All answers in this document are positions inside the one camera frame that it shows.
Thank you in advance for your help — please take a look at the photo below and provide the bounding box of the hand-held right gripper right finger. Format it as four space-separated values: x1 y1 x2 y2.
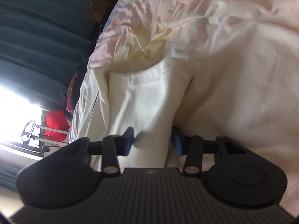
172 126 246 175

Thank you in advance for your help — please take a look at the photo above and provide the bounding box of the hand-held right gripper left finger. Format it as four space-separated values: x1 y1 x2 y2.
89 127 135 175

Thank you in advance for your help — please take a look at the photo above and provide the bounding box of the cream white garment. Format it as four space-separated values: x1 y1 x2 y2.
70 0 299 206

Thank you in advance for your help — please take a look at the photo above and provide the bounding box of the red bag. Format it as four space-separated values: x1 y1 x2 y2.
43 110 70 139

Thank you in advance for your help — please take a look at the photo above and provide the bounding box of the pastel bed sheet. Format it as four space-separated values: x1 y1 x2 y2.
87 0 299 75

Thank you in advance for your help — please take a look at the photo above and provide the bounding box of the window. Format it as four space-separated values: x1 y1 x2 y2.
0 84 70 155

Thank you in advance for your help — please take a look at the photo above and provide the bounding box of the blue curtain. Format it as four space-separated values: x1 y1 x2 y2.
0 159 41 189
0 0 104 106

